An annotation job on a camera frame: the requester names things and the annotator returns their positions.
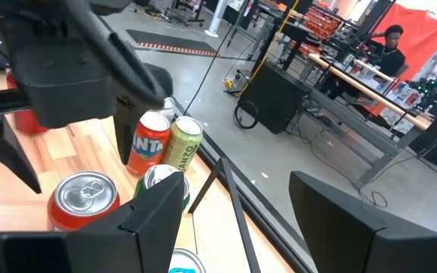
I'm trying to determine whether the black cabinet box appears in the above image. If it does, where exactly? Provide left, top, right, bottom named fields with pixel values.
left=236, top=61, right=313, bottom=135

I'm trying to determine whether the orange parts bin rack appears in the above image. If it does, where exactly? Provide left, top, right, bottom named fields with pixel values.
left=300, top=4, right=344, bottom=42

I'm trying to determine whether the light green soda can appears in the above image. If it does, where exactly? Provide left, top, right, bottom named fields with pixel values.
left=160, top=115, right=205, bottom=174

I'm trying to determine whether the blue and silver can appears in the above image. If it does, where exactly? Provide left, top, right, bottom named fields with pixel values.
left=168, top=246, right=207, bottom=273

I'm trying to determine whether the coiled black floor cable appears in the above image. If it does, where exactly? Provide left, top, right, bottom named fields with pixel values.
left=232, top=99, right=260, bottom=130

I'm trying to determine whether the red Coca-Cola can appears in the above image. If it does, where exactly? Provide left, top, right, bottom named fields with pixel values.
left=5, top=67, right=49, bottom=135

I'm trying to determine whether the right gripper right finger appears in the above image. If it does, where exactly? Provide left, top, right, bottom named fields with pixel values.
left=288, top=170, right=437, bottom=273

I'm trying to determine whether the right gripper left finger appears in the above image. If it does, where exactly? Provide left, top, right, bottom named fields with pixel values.
left=0, top=171, right=186, bottom=273

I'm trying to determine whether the long wooden edge table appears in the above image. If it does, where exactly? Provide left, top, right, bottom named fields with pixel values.
left=307, top=52, right=437, bottom=187

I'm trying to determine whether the black table frame rail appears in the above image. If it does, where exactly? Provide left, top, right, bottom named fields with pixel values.
left=171, top=96, right=316, bottom=273

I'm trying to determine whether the white tower fan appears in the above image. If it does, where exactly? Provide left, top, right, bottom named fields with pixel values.
left=204, top=0, right=230, bottom=39

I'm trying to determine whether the orange-red Fanta soda can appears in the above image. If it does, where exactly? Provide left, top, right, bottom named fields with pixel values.
left=46, top=170, right=121, bottom=233
left=126, top=110, right=172, bottom=177

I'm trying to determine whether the red backdrop cloth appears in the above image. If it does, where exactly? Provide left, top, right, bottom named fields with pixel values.
left=369, top=2, right=437, bottom=117

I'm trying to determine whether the black orange striped floor mat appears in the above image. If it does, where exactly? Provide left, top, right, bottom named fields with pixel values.
left=126, top=29, right=220, bottom=58

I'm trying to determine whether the person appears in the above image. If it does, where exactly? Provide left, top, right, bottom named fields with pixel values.
left=365, top=24, right=410, bottom=79

